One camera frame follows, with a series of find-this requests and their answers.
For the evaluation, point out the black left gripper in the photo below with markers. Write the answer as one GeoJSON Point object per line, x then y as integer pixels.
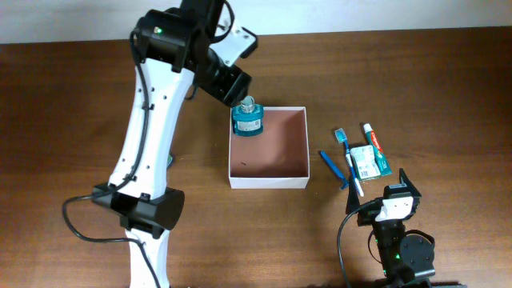
{"type": "Point", "coordinates": [231, 88]}

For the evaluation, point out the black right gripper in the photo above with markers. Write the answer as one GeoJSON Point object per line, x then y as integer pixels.
{"type": "Point", "coordinates": [368, 214]}

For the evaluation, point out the green Colgate toothpaste tube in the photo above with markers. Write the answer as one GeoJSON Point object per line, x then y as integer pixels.
{"type": "Point", "coordinates": [380, 158]}

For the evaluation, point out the green and white soap packet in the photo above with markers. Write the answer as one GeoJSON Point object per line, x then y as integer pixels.
{"type": "Point", "coordinates": [364, 162]}

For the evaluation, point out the blue Listerine mouthwash bottle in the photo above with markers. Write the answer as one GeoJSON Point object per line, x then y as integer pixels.
{"type": "Point", "coordinates": [247, 118]}

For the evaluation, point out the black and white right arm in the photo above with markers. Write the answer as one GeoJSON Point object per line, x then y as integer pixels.
{"type": "Point", "coordinates": [406, 256]}

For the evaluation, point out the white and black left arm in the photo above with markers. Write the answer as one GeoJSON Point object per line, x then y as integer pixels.
{"type": "Point", "coordinates": [176, 52]}

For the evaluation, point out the blue disposable razor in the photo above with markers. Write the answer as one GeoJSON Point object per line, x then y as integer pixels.
{"type": "Point", "coordinates": [334, 169]}

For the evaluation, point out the blue and white toothbrush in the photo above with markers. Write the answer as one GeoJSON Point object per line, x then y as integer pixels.
{"type": "Point", "coordinates": [342, 138]}

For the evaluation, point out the white cardboard box, pink inside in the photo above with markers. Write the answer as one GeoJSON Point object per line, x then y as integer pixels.
{"type": "Point", "coordinates": [278, 158]}

